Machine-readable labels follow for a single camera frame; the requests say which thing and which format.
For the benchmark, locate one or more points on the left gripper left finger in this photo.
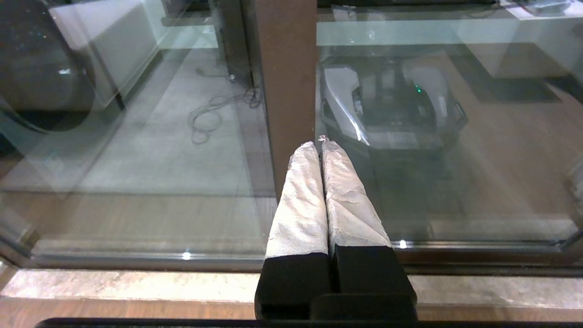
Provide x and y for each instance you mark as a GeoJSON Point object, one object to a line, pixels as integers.
{"type": "Point", "coordinates": [298, 205]}

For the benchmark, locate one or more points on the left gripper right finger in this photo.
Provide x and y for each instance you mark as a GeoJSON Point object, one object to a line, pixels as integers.
{"type": "Point", "coordinates": [350, 205]}

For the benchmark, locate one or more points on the brown framed fixed glass panel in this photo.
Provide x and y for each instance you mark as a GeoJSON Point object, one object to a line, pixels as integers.
{"type": "Point", "coordinates": [284, 91]}

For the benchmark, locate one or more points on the light grey rug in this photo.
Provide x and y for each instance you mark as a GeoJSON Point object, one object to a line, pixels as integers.
{"type": "Point", "coordinates": [182, 155]}

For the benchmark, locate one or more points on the light beige sofa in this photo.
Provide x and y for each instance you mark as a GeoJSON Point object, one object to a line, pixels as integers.
{"type": "Point", "coordinates": [123, 45]}

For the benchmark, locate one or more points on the dark grey upholstered seat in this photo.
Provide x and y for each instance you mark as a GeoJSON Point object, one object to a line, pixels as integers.
{"type": "Point", "coordinates": [41, 68]}

